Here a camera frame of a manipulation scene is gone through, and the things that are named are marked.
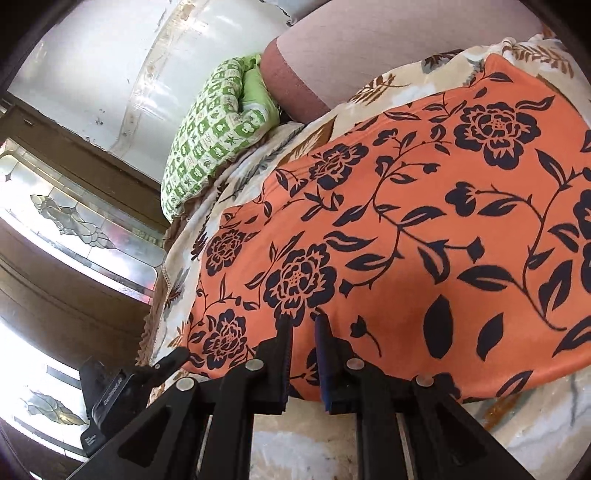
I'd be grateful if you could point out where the pink bolster cushion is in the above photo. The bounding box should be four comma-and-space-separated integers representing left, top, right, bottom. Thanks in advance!
261, 0, 555, 123

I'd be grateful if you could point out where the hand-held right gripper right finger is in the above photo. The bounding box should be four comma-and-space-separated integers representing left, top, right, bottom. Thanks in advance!
314, 314, 525, 480

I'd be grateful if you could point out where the leaf print blanket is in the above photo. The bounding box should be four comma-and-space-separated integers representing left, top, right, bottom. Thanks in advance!
136, 31, 591, 480

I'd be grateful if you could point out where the orange floral garment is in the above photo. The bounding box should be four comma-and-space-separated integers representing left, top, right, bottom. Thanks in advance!
182, 53, 591, 403

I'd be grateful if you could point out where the wooden door with stained glass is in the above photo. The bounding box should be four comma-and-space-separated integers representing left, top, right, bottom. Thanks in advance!
0, 92, 172, 464

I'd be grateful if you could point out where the green checked pillow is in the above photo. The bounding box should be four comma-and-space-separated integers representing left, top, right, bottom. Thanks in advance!
160, 54, 280, 220

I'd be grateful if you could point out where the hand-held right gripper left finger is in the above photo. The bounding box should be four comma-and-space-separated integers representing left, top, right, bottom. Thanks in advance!
67, 316, 295, 480

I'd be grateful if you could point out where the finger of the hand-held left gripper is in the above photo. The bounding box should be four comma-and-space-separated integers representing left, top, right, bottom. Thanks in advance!
134, 346, 191, 377

